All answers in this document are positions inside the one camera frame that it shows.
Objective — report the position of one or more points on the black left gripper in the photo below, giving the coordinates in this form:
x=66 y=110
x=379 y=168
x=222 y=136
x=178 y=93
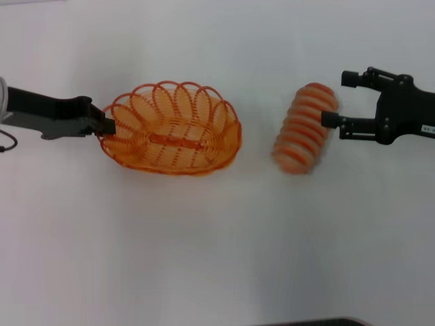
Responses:
x=40 y=105

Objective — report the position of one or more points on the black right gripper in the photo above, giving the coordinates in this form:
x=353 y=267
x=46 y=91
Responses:
x=401 y=112

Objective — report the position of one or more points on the orange white striped bread loaf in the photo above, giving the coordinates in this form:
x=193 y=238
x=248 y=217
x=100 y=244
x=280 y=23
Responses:
x=302 y=129

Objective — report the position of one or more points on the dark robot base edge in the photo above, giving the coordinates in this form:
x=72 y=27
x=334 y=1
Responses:
x=319 y=322

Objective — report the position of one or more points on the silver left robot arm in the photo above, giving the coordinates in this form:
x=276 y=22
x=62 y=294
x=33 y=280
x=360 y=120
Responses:
x=2 y=98

